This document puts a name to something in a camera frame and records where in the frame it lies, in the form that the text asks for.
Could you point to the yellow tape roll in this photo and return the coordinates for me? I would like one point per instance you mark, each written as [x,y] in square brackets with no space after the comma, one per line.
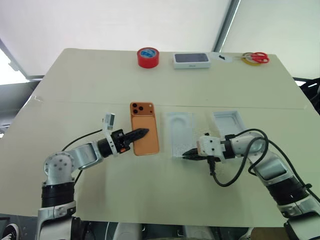
[246,61]

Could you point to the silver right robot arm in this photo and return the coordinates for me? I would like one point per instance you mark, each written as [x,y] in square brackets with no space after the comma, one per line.
[272,165]

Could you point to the black object beside table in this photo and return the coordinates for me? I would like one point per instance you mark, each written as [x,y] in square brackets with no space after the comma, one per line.
[311,92]

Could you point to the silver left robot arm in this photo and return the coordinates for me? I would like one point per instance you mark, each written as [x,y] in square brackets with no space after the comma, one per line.
[82,156]

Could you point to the red tape roll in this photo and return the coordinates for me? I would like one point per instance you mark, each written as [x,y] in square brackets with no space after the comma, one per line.
[148,61]

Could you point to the closed white phone box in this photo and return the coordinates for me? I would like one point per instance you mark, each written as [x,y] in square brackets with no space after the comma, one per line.
[191,60]

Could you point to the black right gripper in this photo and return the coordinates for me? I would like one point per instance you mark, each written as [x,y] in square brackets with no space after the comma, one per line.
[203,158]

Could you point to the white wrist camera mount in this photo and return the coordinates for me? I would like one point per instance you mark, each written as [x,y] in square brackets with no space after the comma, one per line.
[211,145]
[110,120]

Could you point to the white phone tray insert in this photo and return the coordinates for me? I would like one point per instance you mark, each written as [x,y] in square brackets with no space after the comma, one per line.
[181,140]

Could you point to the orange smartphone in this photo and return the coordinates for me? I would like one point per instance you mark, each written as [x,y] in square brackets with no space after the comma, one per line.
[145,120]

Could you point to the black white sneaker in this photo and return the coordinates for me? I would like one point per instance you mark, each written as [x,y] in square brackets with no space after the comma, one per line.
[10,232]

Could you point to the white phone box lid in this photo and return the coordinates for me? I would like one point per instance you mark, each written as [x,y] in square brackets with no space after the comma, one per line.
[226,121]

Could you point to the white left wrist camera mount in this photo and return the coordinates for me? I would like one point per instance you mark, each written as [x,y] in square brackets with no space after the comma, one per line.
[110,120]

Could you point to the grey metal frame pole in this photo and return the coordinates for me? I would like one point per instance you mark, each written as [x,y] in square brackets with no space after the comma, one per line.
[12,57]
[226,25]

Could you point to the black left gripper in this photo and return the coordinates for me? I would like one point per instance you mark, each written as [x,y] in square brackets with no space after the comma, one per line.
[120,140]

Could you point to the grey white robot lower body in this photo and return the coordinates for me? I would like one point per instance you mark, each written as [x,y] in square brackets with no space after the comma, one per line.
[125,231]

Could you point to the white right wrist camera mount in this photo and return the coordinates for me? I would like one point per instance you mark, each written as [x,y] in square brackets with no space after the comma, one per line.
[211,145]

